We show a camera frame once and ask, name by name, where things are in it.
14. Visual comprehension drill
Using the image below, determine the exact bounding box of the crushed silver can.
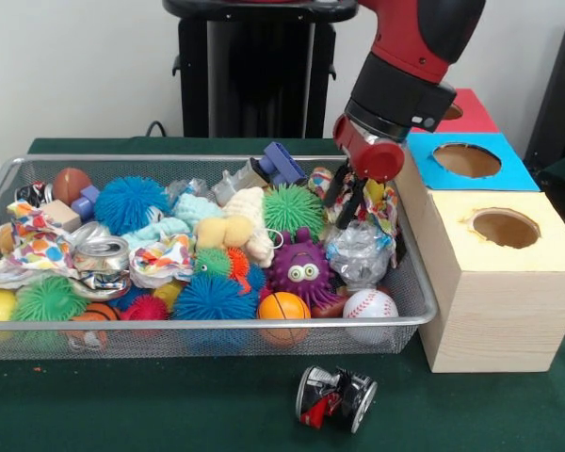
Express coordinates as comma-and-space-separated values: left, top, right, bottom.
72, 234, 132, 277

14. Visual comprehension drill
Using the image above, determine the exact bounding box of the green spiky rubber ball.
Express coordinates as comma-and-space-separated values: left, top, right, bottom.
13, 276, 89, 323
262, 183, 323, 244

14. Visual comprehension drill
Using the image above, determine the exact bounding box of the crushed clear plastic bottle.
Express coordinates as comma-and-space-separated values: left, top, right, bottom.
325, 220, 397, 290

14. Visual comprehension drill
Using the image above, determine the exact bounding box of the orange foam basketball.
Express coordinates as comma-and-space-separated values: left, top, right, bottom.
257, 291, 314, 348

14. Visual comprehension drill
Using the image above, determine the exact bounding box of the blue spiky rubber ball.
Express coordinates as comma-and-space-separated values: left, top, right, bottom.
93, 176, 172, 237
172, 272, 259, 322

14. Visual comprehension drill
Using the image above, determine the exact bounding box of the purple spiky monster toy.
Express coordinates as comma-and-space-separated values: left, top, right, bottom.
266, 227, 350, 308

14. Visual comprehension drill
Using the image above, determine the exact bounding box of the wooden box with three holes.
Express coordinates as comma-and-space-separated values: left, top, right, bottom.
390, 87, 565, 374

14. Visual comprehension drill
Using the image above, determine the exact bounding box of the white foam baseball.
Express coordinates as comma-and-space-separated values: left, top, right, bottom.
342, 288, 400, 347

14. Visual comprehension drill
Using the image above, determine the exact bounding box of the colourful paper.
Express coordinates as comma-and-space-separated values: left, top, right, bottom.
308, 167, 401, 242

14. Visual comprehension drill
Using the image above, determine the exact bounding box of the crushed red black can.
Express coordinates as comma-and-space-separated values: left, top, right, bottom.
295, 365, 379, 435

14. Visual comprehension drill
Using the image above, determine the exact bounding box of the black chair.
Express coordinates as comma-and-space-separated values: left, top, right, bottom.
522, 7, 565, 166

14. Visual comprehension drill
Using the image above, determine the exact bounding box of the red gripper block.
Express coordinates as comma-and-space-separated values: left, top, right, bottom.
323, 115, 405, 231

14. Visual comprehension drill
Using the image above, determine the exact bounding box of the shallow wire mesh bin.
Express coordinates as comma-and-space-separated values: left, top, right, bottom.
0, 153, 440, 363

